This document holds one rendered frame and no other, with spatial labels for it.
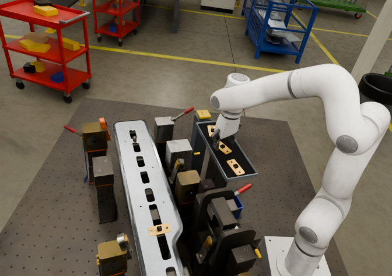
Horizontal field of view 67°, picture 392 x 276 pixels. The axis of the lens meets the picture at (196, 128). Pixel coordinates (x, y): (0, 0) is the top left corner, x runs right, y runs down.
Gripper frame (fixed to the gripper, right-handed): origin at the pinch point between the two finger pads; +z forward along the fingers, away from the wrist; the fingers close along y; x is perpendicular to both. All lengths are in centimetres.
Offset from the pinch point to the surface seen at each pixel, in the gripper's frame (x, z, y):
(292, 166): 3, 49, -73
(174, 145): -16.2, 7.4, 13.8
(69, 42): -259, 57, -23
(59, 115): -220, 118, 9
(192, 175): 0.7, 10.5, 16.2
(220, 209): 25.2, -0.3, 24.8
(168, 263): 23, 18, 43
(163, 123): -37.5, 12.4, 4.9
